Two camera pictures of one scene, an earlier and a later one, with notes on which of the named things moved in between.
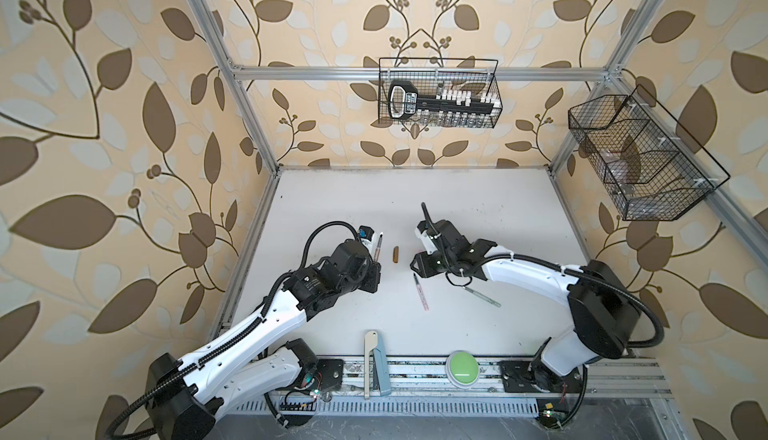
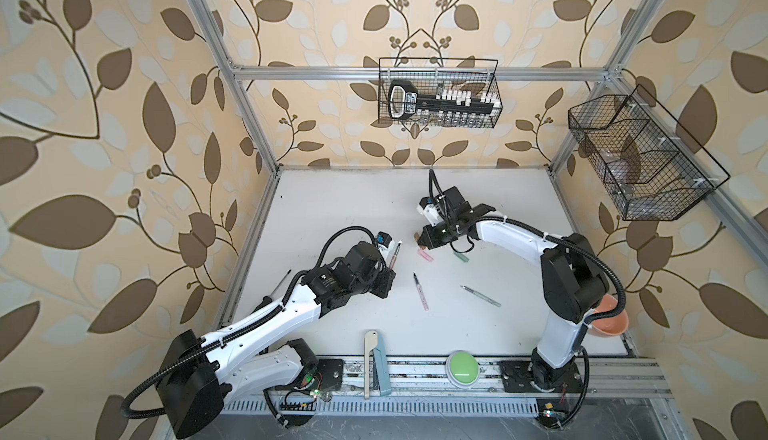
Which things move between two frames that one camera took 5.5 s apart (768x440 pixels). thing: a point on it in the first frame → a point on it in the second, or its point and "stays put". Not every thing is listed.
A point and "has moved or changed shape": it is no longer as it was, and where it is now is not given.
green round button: [462, 369] stays put
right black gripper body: [433, 263] → [439, 234]
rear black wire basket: [439, 93] stays put
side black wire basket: [652, 169] stays put
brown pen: [378, 248] has moved or changed shape
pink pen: [423, 298] stays put
